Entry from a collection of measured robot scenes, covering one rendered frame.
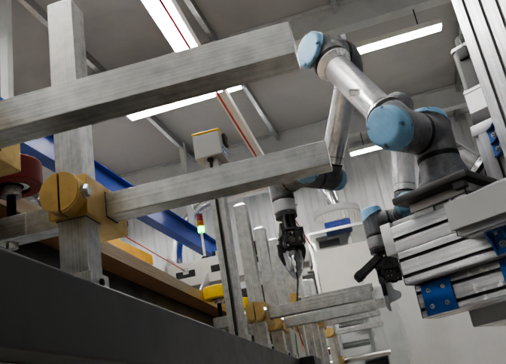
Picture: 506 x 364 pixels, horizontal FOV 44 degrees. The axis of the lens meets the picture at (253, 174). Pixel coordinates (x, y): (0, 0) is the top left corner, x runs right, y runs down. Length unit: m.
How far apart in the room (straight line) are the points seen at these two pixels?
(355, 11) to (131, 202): 7.08
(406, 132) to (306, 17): 6.24
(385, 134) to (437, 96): 8.91
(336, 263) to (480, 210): 3.05
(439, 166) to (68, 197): 1.20
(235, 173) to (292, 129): 9.84
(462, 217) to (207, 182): 0.91
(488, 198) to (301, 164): 0.85
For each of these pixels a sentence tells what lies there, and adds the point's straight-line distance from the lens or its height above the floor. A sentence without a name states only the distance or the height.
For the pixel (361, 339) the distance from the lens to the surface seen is 4.44.
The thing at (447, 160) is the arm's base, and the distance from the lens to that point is 1.76.
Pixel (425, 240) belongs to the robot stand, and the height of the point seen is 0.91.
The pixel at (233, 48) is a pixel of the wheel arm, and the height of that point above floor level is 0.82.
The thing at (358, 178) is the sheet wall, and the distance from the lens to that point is 11.49.
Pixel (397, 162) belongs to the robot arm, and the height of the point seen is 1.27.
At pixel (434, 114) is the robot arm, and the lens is 1.81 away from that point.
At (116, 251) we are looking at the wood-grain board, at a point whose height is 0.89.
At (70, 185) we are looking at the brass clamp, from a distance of 0.74.
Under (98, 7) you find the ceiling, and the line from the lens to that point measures 7.31.
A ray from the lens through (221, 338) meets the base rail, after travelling 1.13.
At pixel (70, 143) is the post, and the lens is 0.79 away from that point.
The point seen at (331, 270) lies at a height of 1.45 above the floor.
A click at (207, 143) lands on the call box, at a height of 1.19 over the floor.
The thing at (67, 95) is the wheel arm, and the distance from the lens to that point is 0.56.
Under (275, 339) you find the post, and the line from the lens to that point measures 1.93.
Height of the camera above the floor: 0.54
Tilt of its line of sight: 22 degrees up
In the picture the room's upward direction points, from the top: 10 degrees counter-clockwise
